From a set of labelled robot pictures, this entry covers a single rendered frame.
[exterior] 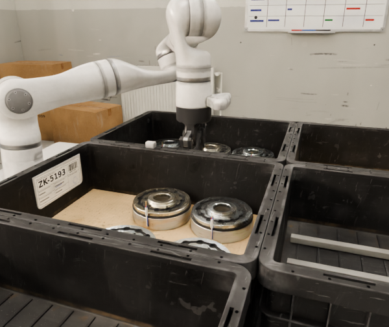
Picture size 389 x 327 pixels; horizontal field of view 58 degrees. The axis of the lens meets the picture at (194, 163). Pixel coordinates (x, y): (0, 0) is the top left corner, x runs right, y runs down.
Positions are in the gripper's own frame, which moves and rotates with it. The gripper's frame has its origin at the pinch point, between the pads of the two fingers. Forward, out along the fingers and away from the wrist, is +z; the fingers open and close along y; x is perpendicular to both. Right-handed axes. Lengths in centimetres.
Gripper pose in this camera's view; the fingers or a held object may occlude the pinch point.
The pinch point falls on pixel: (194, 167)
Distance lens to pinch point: 79.7
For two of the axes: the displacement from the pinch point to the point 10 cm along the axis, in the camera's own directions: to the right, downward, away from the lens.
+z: 0.0, 9.3, 3.6
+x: 9.7, 0.9, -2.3
